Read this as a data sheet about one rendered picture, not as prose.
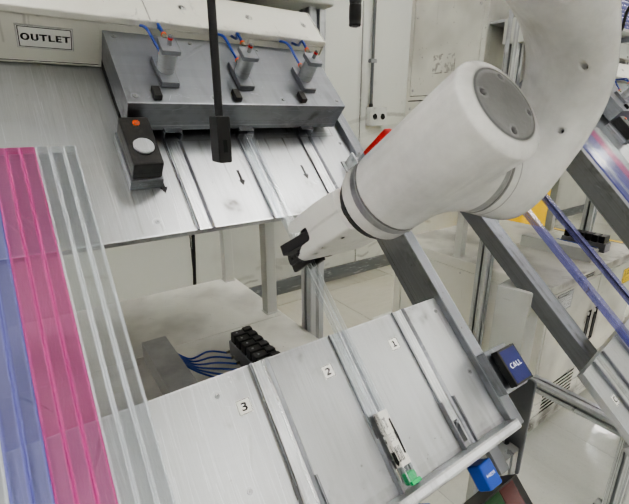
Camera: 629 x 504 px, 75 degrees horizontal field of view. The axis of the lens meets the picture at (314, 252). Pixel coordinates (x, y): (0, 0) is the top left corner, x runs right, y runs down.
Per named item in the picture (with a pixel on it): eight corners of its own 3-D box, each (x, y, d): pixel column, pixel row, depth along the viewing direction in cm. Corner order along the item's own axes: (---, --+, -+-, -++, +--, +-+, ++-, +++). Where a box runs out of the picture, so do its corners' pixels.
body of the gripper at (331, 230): (400, 164, 45) (346, 208, 54) (325, 170, 40) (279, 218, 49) (427, 226, 44) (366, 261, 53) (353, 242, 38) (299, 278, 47)
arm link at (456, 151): (426, 165, 44) (352, 142, 40) (539, 80, 33) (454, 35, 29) (437, 238, 41) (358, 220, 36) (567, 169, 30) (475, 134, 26)
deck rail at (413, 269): (491, 429, 61) (524, 421, 56) (483, 435, 60) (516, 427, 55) (299, 86, 85) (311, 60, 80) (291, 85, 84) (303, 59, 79)
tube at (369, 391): (414, 480, 46) (420, 479, 45) (405, 486, 45) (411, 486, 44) (251, 138, 63) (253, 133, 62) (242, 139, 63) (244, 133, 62)
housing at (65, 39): (297, 104, 83) (327, 41, 73) (-3, 98, 57) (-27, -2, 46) (282, 76, 86) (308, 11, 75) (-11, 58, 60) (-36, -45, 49)
